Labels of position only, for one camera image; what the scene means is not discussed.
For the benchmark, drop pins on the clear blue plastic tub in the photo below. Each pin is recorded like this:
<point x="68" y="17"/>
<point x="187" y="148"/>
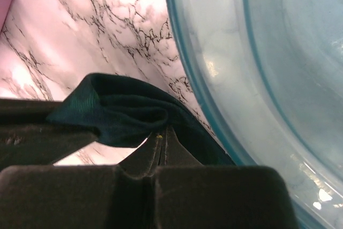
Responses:
<point x="267" y="75"/>

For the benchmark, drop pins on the dark green necktie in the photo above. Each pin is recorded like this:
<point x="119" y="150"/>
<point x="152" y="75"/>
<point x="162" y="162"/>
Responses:
<point x="124" y="111"/>

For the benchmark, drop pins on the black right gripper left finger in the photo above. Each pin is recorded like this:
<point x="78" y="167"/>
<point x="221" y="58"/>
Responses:
<point x="145" y="160"/>

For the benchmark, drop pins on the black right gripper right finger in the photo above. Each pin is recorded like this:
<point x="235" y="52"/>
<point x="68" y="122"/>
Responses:
<point x="173" y="153"/>

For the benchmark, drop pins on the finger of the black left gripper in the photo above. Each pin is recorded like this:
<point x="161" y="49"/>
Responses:
<point x="27" y="138"/>

